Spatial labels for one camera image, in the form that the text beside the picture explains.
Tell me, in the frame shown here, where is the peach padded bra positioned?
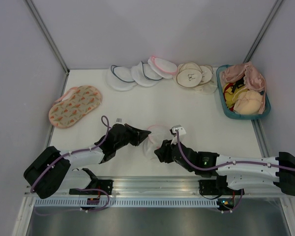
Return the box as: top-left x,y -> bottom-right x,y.
234,90 -> 265,115

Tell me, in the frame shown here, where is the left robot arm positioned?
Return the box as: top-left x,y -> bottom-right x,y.
23,123 -> 151,199

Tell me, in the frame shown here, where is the aluminium mounting rail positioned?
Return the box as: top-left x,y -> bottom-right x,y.
24,176 -> 293,197

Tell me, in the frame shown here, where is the beige laundry bag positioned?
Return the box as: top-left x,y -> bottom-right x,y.
194,65 -> 217,95
175,62 -> 203,88

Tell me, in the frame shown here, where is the yellow bra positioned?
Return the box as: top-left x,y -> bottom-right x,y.
223,83 -> 248,111

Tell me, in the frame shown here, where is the white bag blue trim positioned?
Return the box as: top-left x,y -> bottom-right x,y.
106,65 -> 137,91
130,61 -> 163,88

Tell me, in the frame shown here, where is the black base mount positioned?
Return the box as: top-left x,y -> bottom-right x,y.
198,179 -> 240,200
69,179 -> 114,195

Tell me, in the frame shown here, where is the pink satin bra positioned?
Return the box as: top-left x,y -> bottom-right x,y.
220,62 -> 266,92

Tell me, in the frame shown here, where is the beige laundry bag front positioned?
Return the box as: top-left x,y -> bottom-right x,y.
175,62 -> 203,88

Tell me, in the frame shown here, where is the white slotted cable duct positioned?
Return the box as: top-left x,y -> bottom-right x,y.
34,197 -> 219,208

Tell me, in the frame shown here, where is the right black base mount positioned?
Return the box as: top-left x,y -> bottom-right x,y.
198,179 -> 240,200

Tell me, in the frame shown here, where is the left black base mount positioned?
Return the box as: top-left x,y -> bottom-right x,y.
69,179 -> 114,195

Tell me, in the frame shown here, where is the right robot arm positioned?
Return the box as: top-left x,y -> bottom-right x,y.
154,140 -> 295,196

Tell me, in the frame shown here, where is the white bag pink trim back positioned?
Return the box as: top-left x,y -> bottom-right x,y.
147,56 -> 178,79

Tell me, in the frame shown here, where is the white bag blue trim right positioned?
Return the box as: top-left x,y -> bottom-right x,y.
130,61 -> 163,88

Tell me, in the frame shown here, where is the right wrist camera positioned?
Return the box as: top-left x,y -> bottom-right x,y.
170,125 -> 186,145

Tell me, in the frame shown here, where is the white bag blue trim left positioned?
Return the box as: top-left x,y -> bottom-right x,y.
106,65 -> 137,91

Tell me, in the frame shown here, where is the teal plastic basket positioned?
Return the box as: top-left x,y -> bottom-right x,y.
215,64 -> 271,120

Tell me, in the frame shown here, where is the beige laundry bag rear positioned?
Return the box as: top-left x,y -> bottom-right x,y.
194,65 -> 217,95

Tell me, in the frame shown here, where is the floral patterned laundry bag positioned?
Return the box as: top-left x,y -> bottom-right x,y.
48,85 -> 103,128

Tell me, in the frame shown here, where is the white mesh bag pink trim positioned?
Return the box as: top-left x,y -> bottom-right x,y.
143,124 -> 172,161

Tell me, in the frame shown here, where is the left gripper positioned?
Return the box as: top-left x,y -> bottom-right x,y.
115,123 -> 151,150

